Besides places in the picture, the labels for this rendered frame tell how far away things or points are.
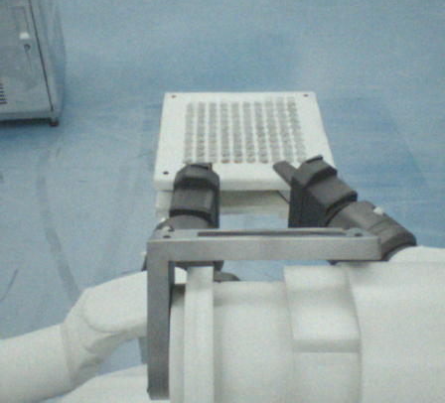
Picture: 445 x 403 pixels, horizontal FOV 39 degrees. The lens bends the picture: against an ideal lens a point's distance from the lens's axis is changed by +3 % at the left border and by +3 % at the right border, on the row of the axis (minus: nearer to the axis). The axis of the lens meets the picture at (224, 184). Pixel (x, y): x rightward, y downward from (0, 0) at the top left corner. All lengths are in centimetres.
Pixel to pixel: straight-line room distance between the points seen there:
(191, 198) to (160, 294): 51
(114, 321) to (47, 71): 226
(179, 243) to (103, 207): 220
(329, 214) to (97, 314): 30
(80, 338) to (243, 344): 40
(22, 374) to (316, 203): 37
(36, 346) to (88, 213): 179
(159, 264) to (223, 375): 5
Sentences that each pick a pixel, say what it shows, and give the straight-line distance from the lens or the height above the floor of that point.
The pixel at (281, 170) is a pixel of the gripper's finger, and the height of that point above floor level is 102.
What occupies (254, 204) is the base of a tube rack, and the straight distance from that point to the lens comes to 85.
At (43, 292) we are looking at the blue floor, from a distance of 215.
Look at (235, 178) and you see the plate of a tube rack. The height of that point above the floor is 101.
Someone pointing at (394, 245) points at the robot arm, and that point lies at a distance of 71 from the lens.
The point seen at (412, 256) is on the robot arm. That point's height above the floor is 105.
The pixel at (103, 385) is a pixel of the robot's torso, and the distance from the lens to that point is 35.
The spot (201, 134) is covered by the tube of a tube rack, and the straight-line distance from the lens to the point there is 90.
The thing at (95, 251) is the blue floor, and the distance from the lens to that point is 225.
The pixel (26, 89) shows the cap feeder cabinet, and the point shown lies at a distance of 285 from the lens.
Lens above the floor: 149
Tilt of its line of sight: 37 degrees down
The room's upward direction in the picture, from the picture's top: straight up
